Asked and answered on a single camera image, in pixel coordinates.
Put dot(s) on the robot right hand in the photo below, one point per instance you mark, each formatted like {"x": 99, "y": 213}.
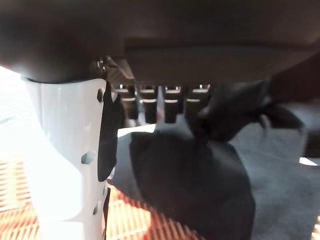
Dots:
{"x": 162, "y": 37}

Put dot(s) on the black garment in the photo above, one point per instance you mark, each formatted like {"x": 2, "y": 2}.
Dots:
{"x": 187, "y": 175}

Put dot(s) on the blue garment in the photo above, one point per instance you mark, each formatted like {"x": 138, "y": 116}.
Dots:
{"x": 280, "y": 190}

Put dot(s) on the wicker laundry basket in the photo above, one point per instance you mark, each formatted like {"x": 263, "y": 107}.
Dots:
{"x": 15, "y": 200}

